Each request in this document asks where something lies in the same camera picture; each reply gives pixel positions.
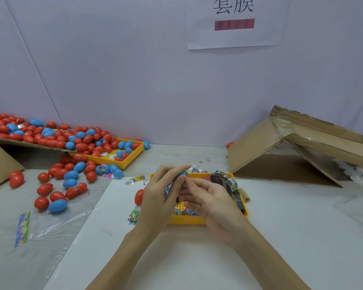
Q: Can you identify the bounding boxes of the person's right hand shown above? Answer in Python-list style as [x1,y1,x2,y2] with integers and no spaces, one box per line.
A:
[179,176,252,245]

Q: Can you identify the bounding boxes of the person's left hand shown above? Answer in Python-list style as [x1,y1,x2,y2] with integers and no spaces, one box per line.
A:
[135,164,192,239]

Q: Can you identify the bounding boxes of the single blue plastic egg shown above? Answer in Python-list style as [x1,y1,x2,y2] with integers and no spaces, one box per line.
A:
[165,171,188,197]

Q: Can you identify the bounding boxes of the pile of plastic eggs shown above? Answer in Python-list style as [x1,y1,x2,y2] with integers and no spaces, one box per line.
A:
[0,113,151,214]

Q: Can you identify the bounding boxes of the person's left forearm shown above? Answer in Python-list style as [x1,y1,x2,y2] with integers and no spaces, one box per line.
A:
[88,229,161,290]

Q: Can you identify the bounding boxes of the yellow plastic tray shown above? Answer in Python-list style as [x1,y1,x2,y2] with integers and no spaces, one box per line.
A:
[146,172,250,226]

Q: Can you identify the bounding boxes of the yellow tray under eggs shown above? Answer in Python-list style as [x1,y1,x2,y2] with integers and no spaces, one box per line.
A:
[69,140,145,171]

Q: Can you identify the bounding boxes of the torn flattened cardboard box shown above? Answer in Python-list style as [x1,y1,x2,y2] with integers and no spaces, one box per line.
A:
[227,105,363,188]

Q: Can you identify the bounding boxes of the clear bag with coloured label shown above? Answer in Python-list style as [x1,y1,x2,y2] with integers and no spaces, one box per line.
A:
[13,202,88,248]

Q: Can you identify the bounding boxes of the clear plastic sheet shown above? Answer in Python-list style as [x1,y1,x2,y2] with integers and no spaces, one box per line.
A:
[334,196,363,239]

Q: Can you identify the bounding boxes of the white crumpled plastic scraps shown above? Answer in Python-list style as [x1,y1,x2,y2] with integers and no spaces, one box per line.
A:
[336,159,363,185]

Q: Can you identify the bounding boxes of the brown cardboard sheet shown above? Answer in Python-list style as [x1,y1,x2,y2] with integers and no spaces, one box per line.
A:
[0,139,70,153]

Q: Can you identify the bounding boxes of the white paper sign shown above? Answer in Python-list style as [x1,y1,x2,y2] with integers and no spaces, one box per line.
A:
[188,0,291,51]

